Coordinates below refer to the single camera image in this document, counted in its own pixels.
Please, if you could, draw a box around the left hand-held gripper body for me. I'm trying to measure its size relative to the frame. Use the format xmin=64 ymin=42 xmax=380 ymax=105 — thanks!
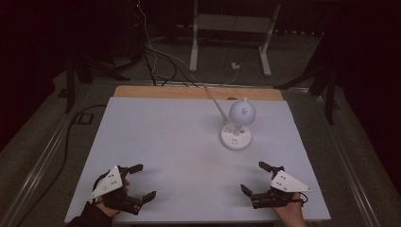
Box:
xmin=89 ymin=165 xmax=143 ymax=216

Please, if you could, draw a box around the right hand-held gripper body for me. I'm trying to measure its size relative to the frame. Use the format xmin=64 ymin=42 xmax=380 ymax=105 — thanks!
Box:
xmin=251 ymin=166 xmax=313 ymax=210

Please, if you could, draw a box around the person's left hand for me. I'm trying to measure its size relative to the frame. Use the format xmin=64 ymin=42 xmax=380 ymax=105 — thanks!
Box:
xmin=94 ymin=179 xmax=131 ymax=218

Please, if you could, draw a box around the person's right hand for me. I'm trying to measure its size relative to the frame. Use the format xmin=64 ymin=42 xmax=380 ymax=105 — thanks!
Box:
xmin=273 ymin=192 xmax=307 ymax=227

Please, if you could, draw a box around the white table cover sheet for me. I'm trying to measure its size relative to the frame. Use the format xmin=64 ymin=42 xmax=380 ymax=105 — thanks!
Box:
xmin=64 ymin=96 xmax=331 ymax=224

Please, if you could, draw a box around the white round power strip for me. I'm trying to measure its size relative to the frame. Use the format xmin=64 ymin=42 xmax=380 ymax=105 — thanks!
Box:
xmin=219 ymin=122 xmax=253 ymax=151

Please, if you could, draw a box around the white round lamp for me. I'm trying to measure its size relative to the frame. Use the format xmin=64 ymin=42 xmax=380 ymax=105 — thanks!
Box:
xmin=228 ymin=96 xmax=257 ymax=133

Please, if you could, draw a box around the black stand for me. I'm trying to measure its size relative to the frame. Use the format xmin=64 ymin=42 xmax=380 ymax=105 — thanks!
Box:
xmin=64 ymin=53 xmax=131 ymax=114
xmin=273 ymin=34 xmax=340 ymax=126

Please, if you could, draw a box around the grey metal stand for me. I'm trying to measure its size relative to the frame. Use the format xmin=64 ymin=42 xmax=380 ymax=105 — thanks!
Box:
xmin=188 ymin=0 xmax=282 ymax=78

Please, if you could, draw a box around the long black cable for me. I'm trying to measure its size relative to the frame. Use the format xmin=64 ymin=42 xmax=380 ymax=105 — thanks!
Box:
xmin=15 ymin=104 xmax=108 ymax=227

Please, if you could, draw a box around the metal rail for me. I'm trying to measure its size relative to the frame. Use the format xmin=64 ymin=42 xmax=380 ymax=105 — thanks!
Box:
xmin=0 ymin=94 xmax=83 ymax=227
xmin=311 ymin=93 xmax=383 ymax=227

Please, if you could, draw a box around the black rectangular frame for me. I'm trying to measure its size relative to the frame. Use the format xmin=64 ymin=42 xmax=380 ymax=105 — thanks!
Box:
xmin=76 ymin=112 xmax=95 ymax=126

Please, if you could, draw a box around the white power strip cable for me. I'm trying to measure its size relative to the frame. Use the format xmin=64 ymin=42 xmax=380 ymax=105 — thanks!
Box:
xmin=201 ymin=83 xmax=230 ymax=125

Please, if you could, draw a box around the black cable bundle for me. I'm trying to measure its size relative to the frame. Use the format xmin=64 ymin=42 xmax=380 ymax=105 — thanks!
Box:
xmin=143 ymin=44 xmax=199 ymax=88

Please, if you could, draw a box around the thin white cable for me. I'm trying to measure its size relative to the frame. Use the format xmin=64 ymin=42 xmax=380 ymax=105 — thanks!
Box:
xmin=136 ymin=0 xmax=233 ymax=88

